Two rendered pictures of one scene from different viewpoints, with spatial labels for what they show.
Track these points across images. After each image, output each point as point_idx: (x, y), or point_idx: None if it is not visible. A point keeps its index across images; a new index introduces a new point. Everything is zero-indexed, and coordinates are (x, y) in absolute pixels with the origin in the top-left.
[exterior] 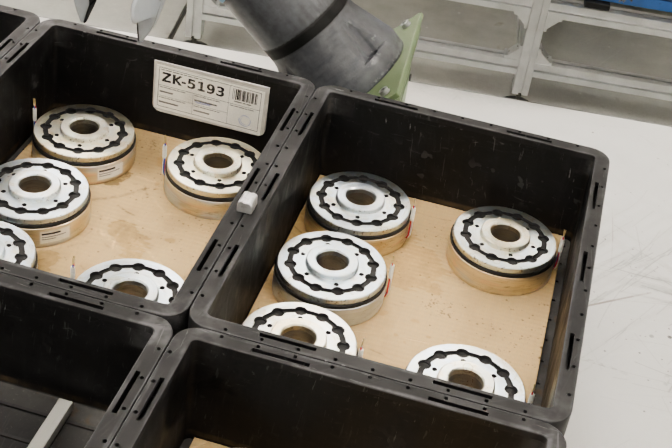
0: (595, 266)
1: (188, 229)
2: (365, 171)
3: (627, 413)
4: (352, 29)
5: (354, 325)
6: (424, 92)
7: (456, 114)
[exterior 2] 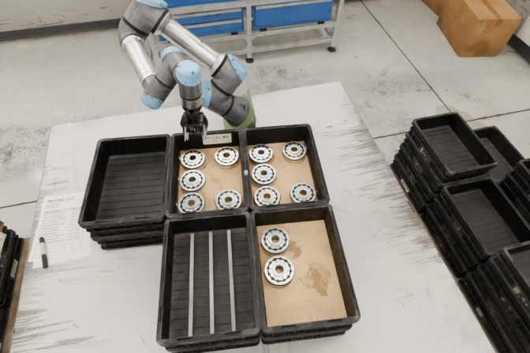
0: None
1: (227, 173)
2: (256, 142)
3: (326, 171)
4: (237, 104)
5: (273, 184)
6: None
7: (259, 102)
